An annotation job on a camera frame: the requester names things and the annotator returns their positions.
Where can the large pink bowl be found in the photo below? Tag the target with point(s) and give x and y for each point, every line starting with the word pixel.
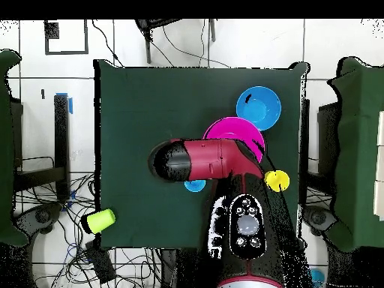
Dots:
pixel 234 129

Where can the light blue cup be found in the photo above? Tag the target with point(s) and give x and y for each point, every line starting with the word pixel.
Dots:
pixel 195 186

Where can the dark green table cloth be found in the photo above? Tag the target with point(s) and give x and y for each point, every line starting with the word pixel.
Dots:
pixel 180 90

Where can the large light blue bowl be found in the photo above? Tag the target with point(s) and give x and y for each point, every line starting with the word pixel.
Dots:
pixel 259 108

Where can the yellow cup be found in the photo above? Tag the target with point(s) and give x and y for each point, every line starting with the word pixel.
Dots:
pixel 274 180

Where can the light green cup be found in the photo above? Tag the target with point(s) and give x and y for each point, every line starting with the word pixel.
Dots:
pixel 100 221

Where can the blue tape strip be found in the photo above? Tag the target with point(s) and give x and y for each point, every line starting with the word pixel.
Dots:
pixel 70 105

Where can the black rectangular box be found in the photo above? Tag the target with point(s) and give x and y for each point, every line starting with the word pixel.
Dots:
pixel 100 262

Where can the green cloth side table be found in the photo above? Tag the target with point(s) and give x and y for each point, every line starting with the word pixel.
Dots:
pixel 360 135
pixel 6 150

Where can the light blue round object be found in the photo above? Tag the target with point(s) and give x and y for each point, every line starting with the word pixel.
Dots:
pixel 318 277

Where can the black camera tripod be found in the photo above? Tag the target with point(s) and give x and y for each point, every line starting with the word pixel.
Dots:
pixel 148 48

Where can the black metal frame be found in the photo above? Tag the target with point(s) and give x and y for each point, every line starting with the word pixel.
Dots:
pixel 62 144

